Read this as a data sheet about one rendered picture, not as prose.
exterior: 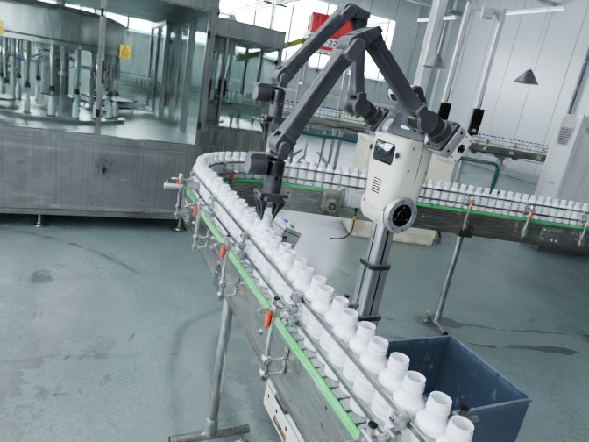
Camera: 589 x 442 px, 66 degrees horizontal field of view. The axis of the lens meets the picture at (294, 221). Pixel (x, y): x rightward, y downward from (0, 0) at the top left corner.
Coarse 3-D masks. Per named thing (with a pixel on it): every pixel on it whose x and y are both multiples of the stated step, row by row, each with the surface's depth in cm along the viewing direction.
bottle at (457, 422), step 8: (456, 416) 73; (448, 424) 73; (456, 424) 74; (464, 424) 73; (472, 424) 72; (448, 432) 72; (456, 432) 71; (464, 432) 70; (472, 432) 72; (440, 440) 73; (448, 440) 72; (456, 440) 71; (464, 440) 71
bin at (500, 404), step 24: (432, 360) 147; (456, 360) 144; (480, 360) 135; (432, 384) 151; (456, 384) 144; (480, 384) 135; (504, 384) 128; (456, 408) 143; (480, 408) 112; (504, 408) 117; (480, 432) 116; (504, 432) 121
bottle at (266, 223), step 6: (264, 216) 151; (270, 216) 154; (264, 222) 151; (270, 222) 151; (258, 228) 151; (264, 228) 151; (270, 228) 152; (252, 234) 153; (258, 234) 151; (258, 240) 151; (252, 246) 154; (252, 252) 154; (252, 258) 154
